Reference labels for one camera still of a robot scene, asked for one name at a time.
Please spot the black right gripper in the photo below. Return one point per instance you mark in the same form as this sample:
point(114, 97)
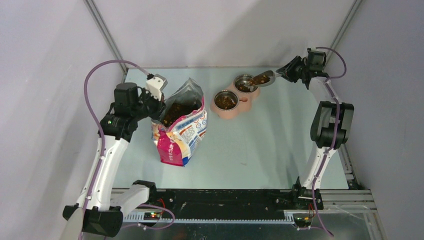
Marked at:
point(287, 71)

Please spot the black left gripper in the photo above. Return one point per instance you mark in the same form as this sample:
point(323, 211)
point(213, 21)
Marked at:
point(160, 106)

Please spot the metal food scoop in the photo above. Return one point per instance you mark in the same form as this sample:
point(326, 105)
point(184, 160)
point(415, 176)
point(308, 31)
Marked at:
point(264, 79)

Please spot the pet food bag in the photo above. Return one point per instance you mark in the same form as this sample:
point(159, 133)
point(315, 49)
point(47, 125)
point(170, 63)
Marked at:
point(182, 125)

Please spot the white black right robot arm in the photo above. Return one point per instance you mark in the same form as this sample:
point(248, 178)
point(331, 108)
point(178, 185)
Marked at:
point(331, 124)

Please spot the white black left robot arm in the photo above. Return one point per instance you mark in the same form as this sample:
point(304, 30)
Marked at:
point(94, 211)

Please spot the brown pet food kibble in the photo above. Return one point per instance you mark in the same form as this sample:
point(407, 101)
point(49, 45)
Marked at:
point(177, 110)

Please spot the steel bowl far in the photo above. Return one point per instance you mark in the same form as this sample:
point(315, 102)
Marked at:
point(241, 84)

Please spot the steel bowl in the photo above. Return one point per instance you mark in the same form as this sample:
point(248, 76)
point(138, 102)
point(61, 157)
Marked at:
point(226, 100)
point(241, 84)

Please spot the pink double bowl stand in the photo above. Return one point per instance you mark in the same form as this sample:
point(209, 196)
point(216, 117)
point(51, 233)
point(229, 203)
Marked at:
point(245, 103)

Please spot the steel bowl near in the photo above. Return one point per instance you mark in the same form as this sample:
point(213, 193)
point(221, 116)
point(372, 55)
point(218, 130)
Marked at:
point(226, 100)

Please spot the left circuit board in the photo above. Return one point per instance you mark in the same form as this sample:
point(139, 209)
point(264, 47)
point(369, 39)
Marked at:
point(152, 216)

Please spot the circuit board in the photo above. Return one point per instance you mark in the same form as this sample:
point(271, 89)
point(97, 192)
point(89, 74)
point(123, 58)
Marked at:
point(303, 222)
point(152, 216)

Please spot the right circuit board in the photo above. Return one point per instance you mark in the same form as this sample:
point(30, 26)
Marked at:
point(303, 222)

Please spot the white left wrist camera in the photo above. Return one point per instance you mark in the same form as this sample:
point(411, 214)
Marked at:
point(155, 84)

